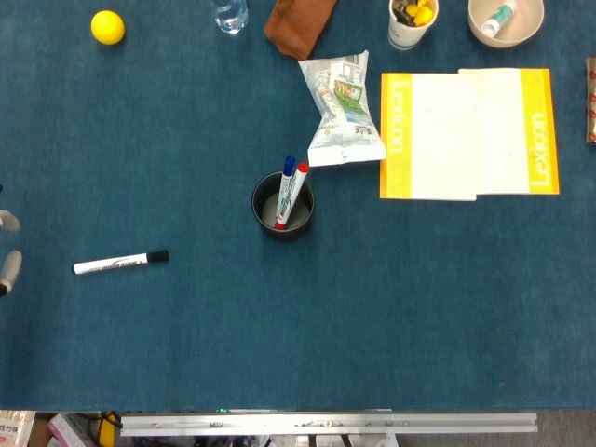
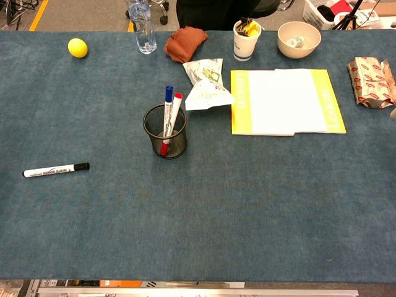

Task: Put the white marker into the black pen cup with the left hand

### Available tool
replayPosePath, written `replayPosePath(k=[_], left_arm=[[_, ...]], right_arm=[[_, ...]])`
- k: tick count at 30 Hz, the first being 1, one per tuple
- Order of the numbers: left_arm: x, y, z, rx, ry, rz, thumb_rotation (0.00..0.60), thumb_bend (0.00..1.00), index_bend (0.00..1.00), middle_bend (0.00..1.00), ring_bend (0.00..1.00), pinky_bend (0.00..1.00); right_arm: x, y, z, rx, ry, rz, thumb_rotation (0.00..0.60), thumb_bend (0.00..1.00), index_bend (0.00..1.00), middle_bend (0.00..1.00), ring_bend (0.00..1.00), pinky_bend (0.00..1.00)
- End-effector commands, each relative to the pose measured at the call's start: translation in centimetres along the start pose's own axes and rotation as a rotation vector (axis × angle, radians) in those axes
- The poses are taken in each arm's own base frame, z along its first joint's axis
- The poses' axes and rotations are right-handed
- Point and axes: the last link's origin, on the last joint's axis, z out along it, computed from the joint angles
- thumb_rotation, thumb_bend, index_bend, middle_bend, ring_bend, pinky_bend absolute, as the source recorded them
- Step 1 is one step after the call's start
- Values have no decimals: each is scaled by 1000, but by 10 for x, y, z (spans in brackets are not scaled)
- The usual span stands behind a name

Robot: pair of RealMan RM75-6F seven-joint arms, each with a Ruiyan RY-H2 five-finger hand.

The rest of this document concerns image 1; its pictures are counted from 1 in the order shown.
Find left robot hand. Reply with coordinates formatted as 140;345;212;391
0;185;23;297

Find black-capped white marker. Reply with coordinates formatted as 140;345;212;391
73;250;170;276

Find black cylindrical pen holder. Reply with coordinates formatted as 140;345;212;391
251;170;316;242

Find blue-capped marker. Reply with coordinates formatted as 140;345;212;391
276;155;298;224

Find red-capped marker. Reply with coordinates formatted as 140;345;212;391
273;162;310;231

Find pink white packet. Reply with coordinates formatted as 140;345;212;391
0;410;36;447

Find blue table cloth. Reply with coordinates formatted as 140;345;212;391
0;0;596;413

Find yellow ball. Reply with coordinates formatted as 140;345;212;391
90;9;127;47

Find clear plastic water bottle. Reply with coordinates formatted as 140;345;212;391
210;0;250;35

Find white snack bag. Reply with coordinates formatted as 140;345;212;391
298;49;387;168

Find brown cloth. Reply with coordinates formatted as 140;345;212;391
263;0;339;61

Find white paper cup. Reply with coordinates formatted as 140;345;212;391
387;0;440;51

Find yellow Lexicon notebook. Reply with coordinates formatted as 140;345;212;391
379;68;561;202

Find yellow clips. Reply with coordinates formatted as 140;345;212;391
403;0;438;27

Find white green tube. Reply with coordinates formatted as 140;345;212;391
481;0;518;37

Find beige bowl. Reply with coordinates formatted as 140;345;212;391
467;0;545;48

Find brown patterned wrapper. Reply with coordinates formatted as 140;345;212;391
584;56;596;143

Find aluminium profile rail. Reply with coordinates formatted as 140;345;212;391
119;412;539;437

